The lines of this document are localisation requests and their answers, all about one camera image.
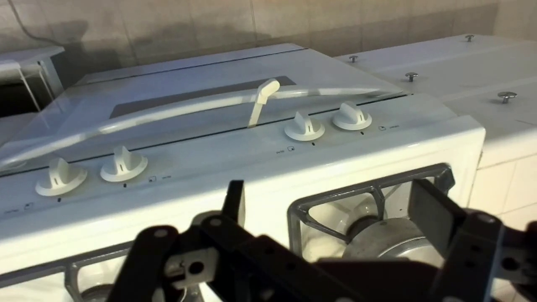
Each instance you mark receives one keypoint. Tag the white gas stove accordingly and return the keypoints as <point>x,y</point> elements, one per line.
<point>194,169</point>

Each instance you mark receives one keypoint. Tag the white stove knob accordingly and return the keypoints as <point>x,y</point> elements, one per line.
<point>122,167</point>
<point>60,179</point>
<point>303,129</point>
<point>350,119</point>

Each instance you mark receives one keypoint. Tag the white furniture frame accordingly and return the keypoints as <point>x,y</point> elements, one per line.
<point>33,55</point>

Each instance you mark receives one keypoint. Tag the black cast iron stove grate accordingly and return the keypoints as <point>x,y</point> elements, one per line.
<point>362,192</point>
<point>55,265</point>

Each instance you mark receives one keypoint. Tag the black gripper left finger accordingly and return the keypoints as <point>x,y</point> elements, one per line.
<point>147,263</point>

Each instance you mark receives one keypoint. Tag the round stove burner cap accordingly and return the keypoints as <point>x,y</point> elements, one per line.
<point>93,295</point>

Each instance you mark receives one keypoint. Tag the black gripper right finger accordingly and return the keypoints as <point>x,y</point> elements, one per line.
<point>469,258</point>

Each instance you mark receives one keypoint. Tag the small metal cabinet knob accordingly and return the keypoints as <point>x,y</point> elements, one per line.
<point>505,97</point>
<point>352,58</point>
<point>411,77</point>

